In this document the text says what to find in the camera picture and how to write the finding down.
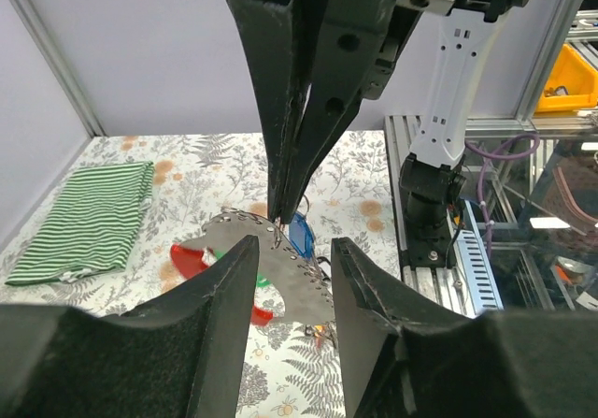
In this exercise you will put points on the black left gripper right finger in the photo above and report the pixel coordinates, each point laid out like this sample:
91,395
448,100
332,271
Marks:
403,355

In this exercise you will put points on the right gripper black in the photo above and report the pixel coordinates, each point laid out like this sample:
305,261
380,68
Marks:
337,53

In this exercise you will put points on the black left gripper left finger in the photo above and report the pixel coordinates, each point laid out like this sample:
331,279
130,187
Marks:
180,354

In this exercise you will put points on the metal key holder red handle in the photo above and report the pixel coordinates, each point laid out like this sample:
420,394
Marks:
300,283

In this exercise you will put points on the blue key tag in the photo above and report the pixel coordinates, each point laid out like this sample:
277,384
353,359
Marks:
301,236

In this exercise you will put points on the red key tag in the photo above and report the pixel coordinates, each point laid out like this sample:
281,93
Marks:
322,333

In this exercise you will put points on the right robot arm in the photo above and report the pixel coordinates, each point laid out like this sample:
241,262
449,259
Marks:
441,139

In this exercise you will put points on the green white striped cloth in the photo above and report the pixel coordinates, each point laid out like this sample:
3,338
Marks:
92,226

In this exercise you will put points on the yellow storage bin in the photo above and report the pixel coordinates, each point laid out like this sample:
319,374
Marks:
571,85

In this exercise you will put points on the aluminium front rail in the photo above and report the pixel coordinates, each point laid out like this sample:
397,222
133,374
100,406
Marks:
443,286

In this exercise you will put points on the white slotted cable duct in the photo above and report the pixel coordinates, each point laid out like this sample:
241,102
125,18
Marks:
482,292

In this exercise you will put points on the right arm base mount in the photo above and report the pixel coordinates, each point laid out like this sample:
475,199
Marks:
428,238

